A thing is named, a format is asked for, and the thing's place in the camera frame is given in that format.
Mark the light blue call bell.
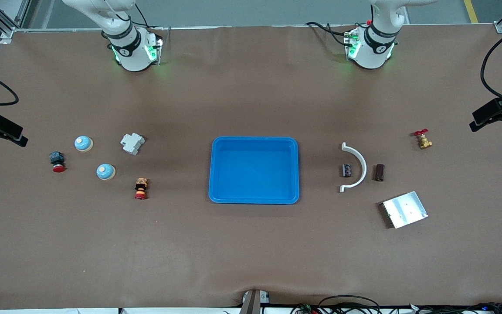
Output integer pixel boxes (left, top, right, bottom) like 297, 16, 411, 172
75, 136, 94, 153
96, 164, 116, 181

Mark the blue plastic tray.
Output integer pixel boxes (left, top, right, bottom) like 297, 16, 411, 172
209, 136, 300, 205

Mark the red push button blue block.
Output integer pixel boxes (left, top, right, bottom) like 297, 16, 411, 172
49, 151, 66, 173

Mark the white circuit breaker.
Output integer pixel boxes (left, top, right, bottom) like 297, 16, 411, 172
120, 133, 146, 156

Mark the silver metal plate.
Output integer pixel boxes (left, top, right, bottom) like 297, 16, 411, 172
380, 191, 429, 229

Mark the red yellow emergency stop button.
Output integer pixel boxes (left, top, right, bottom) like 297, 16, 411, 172
134, 177, 149, 200

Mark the brown paper table cover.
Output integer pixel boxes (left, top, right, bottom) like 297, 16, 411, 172
0, 24, 502, 311

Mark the grey metal table clamp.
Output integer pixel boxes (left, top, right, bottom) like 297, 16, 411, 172
239, 290, 271, 314

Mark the brass valve red handle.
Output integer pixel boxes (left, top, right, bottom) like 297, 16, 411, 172
413, 129, 433, 150

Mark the white curved plastic bracket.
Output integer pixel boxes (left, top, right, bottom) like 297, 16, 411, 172
339, 142, 368, 193

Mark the black cable bundle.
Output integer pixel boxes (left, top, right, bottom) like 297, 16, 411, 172
289, 295, 502, 314

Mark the black arm base cable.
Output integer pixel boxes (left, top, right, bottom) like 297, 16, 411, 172
305, 21, 349, 46

